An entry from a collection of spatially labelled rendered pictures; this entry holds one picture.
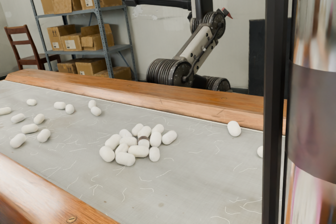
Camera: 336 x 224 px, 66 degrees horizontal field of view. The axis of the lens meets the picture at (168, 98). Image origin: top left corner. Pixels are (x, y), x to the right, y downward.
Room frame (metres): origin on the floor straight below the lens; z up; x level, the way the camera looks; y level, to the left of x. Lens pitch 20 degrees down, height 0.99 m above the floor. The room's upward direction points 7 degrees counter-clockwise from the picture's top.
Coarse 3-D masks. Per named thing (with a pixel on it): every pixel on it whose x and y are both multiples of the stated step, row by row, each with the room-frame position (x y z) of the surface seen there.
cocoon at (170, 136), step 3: (168, 132) 0.43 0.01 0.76; (171, 132) 0.43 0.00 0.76; (174, 132) 0.43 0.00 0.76; (165, 135) 0.42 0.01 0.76; (168, 135) 0.42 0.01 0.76; (171, 135) 0.42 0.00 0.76; (174, 135) 0.42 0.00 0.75; (162, 138) 0.41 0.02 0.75; (165, 138) 0.41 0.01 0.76; (168, 138) 0.41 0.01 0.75; (171, 138) 0.42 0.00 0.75; (174, 138) 0.42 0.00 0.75; (162, 141) 0.41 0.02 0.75; (165, 141) 0.41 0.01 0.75; (168, 141) 0.41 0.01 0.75; (171, 141) 0.42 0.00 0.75
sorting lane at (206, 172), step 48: (0, 96) 0.87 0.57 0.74; (48, 96) 0.80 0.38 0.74; (0, 144) 0.50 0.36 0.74; (48, 144) 0.47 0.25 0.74; (96, 144) 0.45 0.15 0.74; (192, 144) 0.41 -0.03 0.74; (240, 144) 0.39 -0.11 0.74; (96, 192) 0.31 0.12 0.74; (144, 192) 0.30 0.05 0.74; (192, 192) 0.28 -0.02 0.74; (240, 192) 0.27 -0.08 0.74
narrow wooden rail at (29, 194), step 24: (0, 168) 0.36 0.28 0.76; (24, 168) 0.35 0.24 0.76; (0, 192) 0.30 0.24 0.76; (24, 192) 0.29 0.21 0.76; (48, 192) 0.29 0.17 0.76; (0, 216) 0.32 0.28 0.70; (24, 216) 0.25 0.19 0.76; (48, 216) 0.24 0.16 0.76; (72, 216) 0.24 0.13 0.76; (96, 216) 0.23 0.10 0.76
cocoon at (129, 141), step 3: (123, 138) 0.42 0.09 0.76; (126, 138) 0.42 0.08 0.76; (129, 138) 0.42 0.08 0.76; (132, 138) 0.42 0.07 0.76; (135, 138) 0.42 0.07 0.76; (120, 141) 0.42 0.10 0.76; (123, 141) 0.42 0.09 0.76; (126, 141) 0.42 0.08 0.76; (129, 141) 0.42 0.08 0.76; (132, 141) 0.42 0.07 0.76; (135, 141) 0.42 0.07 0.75; (129, 144) 0.41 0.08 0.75; (132, 144) 0.41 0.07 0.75; (135, 144) 0.42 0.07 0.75
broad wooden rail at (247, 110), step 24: (24, 72) 1.11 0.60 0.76; (48, 72) 1.05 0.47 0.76; (96, 96) 0.73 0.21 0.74; (120, 96) 0.68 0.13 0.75; (144, 96) 0.63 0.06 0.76; (168, 96) 0.60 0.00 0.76; (192, 96) 0.58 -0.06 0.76; (216, 96) 0.56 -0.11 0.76; (240, 96) 0.54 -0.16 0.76; (216, 120) 0.48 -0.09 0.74; (240, 120) 0.46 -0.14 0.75
